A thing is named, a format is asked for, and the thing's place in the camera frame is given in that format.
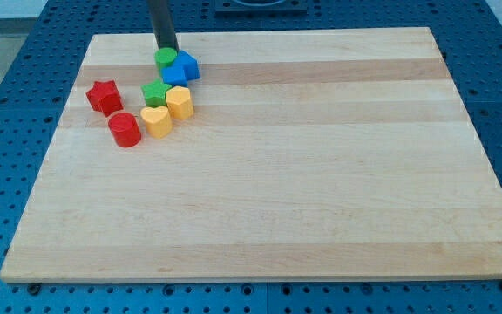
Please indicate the red star block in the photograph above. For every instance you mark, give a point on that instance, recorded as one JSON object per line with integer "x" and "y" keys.
{"x": 104, "y": 97}

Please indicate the blue cube block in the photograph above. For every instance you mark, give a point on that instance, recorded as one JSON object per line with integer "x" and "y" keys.
{"x": 174, "y": 76}

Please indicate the red cylinder block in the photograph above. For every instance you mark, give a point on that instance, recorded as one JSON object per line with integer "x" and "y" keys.
{"x": 124, "y": 129}

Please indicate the green star block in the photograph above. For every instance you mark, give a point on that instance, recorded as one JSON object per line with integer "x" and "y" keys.
{"x": 154, "y": 93}

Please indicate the yellow hexagon block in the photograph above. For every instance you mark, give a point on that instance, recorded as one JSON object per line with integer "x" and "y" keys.
{"x": 179, "y": 102}

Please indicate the green cylinder block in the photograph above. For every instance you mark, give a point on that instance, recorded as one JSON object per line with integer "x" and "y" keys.
{"x": 164, "y": 57}

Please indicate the light wooden board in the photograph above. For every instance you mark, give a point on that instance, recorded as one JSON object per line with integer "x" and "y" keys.
{"x": 326, "y": 155}

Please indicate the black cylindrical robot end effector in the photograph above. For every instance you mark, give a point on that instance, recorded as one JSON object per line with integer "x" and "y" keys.
{"x": 162, "y": 22}

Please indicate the blue triangle block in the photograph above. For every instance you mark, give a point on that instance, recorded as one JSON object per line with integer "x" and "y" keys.
{"x": 189, "y": 65}

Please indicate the yellow heart block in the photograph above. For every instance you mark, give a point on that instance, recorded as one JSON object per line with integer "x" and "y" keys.
{"x": 158, "y": 121}

